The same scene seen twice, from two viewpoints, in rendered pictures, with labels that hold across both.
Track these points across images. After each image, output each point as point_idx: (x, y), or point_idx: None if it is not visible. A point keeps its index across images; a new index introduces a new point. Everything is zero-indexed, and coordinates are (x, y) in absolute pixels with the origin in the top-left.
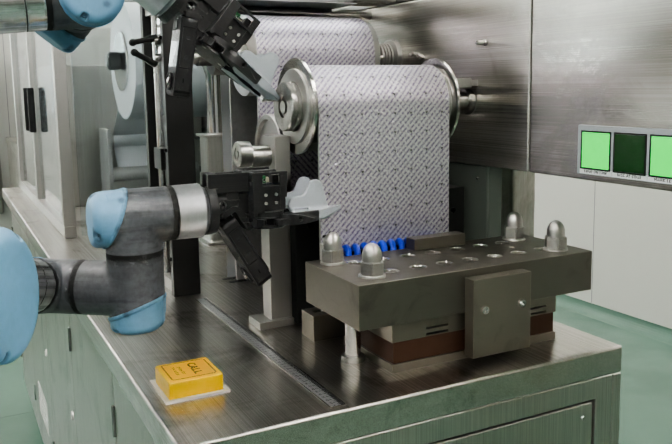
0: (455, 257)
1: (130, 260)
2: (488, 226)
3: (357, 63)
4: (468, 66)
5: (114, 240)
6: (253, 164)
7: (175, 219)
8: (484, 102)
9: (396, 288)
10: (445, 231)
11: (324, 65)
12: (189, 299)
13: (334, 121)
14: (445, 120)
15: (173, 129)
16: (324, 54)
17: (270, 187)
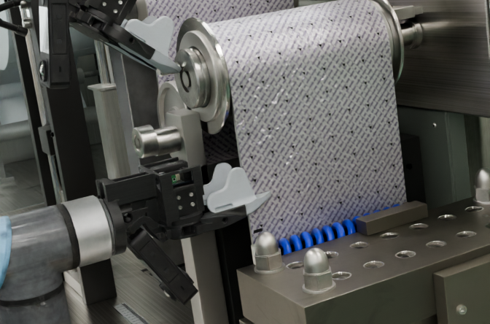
0: (418, 242)
1: (25, 304)
2: (454, 182)
3: None
4: None
5: (3, 284)
6: (159, 152)
7: (73, 247)
8: (433, 33)
9: (350, 301)
10: (402, 199)
11: (230, 20)
12: (104, 307)
13: (251, 92)
14: (387, 66)
15: (57, 108)
16: None
17: (182, 188)
